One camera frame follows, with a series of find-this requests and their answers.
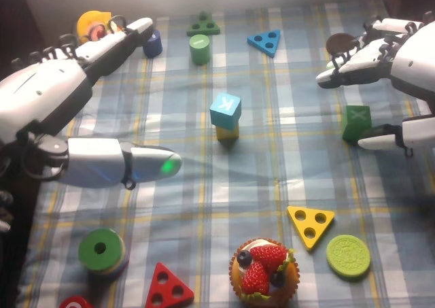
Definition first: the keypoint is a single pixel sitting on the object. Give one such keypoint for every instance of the green cylinder block minus sign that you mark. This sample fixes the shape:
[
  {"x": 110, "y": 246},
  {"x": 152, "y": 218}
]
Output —
[{"x": 200, "y": 51}]

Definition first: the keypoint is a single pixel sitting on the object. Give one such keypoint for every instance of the yellow triangle block with holes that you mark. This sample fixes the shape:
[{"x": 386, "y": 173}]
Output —
[{"x": 308, "y": 224}]

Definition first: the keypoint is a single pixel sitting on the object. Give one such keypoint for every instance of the toy strawberry blueberry tart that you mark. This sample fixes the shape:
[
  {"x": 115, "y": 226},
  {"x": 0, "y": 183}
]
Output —
[{"x": 262, "y": 270}]

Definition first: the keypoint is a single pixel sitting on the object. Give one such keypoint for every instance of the blue triangle block with holes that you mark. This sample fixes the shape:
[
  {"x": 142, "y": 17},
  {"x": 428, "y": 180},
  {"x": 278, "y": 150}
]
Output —
[{"x": 263, "y": 45}]

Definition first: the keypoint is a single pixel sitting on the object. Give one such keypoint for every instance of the navy cylinder block letter R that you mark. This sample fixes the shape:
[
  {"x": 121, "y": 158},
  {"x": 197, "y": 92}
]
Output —
[{"x": 153, "y": 48}]

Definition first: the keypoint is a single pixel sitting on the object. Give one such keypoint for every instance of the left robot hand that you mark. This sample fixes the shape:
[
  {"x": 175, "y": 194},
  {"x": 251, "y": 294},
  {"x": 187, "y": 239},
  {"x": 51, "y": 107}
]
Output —
[{"x": 414, "y": 60}]

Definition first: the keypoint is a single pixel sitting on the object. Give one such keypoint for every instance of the green cube block letter X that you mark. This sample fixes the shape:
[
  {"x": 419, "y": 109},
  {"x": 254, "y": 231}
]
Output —
[{"x": 355, "y": 124}]

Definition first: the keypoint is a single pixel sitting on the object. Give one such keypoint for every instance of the red triangle block with holes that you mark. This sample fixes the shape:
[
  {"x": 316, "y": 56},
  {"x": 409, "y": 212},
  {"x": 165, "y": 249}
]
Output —
[{"x": 169, "y": 291}]

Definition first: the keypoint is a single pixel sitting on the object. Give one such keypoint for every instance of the red cylinder block white letter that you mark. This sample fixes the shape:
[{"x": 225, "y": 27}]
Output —
[{"x": 75, "y": 303}]

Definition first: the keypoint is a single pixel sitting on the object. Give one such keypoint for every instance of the green sandwich toy cookie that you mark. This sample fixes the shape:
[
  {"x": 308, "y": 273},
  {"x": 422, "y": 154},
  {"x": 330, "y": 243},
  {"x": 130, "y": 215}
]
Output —
[{"x": 348, "y": 256}]

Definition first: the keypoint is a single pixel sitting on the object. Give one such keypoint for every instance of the teal cube block letter K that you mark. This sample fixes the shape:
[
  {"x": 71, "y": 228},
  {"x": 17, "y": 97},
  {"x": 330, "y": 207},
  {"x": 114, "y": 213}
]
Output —
[{"x": 225, "y": 112}]

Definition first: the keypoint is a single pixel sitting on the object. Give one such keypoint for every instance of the blue plaid tablecloth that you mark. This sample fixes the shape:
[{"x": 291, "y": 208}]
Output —
[{"x": 238, "y": 185}]

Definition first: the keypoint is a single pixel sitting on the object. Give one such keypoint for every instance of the brown chocolate toy cookie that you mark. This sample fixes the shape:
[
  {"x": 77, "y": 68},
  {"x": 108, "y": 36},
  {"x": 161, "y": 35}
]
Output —
[{"x": 340, "y": 41}]

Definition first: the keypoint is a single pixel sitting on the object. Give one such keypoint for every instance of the green triangle block with holes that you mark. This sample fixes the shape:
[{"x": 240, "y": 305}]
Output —
[{"x": 203, "y": 30}]

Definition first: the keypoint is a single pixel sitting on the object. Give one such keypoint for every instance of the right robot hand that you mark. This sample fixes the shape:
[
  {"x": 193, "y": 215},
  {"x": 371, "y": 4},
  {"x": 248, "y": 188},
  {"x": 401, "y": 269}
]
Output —
[{"x": 37, "y": 94}]

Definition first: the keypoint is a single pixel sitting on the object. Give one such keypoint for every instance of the yellow cube block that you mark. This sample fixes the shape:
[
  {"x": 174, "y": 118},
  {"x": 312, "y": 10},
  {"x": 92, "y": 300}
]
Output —
[{"x": 227, "y": 135}]

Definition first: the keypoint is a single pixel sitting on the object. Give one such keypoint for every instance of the toy cupcake with yellow peach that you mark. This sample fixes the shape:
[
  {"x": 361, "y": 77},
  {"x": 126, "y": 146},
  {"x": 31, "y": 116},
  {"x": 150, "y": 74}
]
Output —
[{"x": 90, "y": 20}]

